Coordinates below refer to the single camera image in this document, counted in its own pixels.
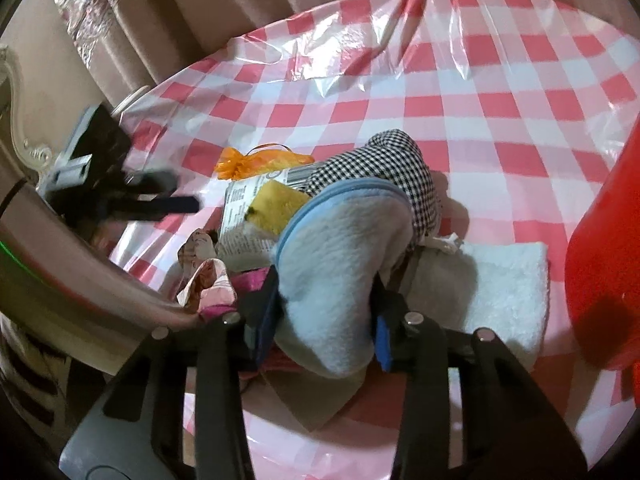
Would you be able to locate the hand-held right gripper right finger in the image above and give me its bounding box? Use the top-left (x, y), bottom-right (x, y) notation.
top-left (371, 279), bottom-right (588, 480)

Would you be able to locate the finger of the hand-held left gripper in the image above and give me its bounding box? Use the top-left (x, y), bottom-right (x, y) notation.
top-left (131, 170), bottom-right (180, 196)
top-left (106, 195), bottom-right (202, 223)

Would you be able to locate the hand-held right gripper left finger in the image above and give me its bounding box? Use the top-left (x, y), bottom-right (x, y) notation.
top-left (100, 270), bottom-right (284, 480)

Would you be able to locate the magenta cloth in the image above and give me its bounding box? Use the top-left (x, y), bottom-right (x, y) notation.
top-left (227, 267), bottom-right (273, 296)

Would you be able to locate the orange ribbon gift bag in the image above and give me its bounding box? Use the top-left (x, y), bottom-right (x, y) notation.
top-left (214, 144), bottom-right (316, 181)

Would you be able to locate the light blue fleece sock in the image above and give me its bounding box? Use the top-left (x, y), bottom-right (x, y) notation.
top-left (272, 182), bottom-right (416, 380)

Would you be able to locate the yellow sponge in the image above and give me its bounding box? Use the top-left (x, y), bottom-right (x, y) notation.
top-left (246, 181), bottom-right (312, 238)

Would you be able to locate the white fluffy towel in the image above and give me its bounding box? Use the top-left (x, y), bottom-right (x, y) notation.
top-left (400, 240), bottom-right (551, 361)

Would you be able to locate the white labelled packet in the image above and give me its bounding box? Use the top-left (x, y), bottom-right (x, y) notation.
top-left (217, 167), bottom-right (321, 268)

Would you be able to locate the floral printed cloth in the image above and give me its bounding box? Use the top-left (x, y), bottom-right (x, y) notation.
top-left (176, 229), bottom-right (240, 318)

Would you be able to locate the white ornate cabinet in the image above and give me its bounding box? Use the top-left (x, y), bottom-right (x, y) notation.
top-left (0, 42), bottom-right (56, 181)

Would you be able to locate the beige embroidered curtain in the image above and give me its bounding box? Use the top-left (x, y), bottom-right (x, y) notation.
top-left (30, 0), bottom-right (471, 111)

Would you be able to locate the black white houndstooth cloth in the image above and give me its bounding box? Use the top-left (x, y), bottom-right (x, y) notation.
top-left (300, 129), bottom-right (443, 246)

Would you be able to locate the striped cloth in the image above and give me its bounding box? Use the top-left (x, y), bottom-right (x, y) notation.
top-left (0, 320), bottom-right (71, 441)

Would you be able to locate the red thermos jug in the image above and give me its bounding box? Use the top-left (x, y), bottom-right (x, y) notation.
top-left (565, 120), bottom-right (640, 376)

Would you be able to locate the pink white checkered tablecloth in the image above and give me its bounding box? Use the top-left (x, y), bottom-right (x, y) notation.
top-left (107, 0), bottom-right (640, 480)

